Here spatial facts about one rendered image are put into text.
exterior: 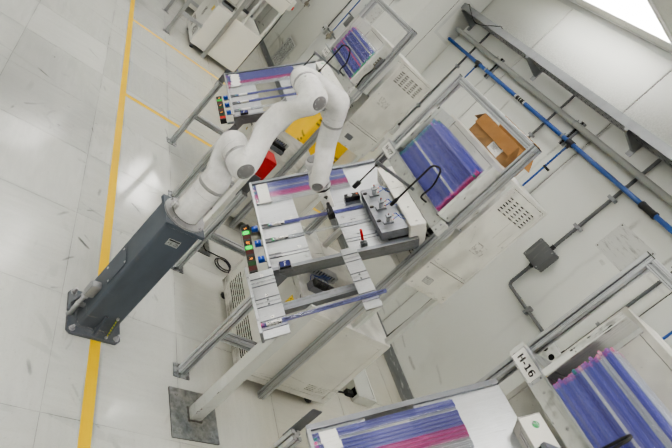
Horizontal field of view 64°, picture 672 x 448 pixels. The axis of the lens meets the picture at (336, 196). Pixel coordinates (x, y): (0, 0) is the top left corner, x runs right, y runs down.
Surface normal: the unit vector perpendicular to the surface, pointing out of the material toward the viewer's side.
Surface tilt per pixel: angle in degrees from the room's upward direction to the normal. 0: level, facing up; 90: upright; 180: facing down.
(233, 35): 90
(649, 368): 90
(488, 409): 44
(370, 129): 90
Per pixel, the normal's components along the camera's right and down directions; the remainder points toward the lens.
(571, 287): -0.69, -0.45
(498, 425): 0.00, -0.79
